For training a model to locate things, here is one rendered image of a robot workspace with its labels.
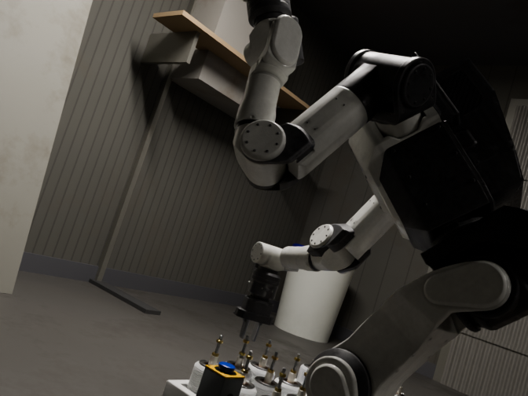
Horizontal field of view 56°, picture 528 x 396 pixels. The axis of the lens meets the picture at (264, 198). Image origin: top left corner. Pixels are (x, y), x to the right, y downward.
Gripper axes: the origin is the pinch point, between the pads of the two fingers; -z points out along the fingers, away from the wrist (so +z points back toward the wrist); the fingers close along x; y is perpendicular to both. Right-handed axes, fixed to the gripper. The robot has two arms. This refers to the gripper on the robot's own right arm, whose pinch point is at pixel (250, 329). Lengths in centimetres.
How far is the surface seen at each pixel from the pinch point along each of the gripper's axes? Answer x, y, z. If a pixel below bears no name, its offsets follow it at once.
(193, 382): -14.5, -7.9, -16.3
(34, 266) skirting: -72, 210, -32
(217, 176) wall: 40, 276, 71
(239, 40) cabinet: 9, 215, 166
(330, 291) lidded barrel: 152, 230, 7
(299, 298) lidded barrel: 131, 239, -7
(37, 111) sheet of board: -94, 143, 57
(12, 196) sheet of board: -90, 136, 11
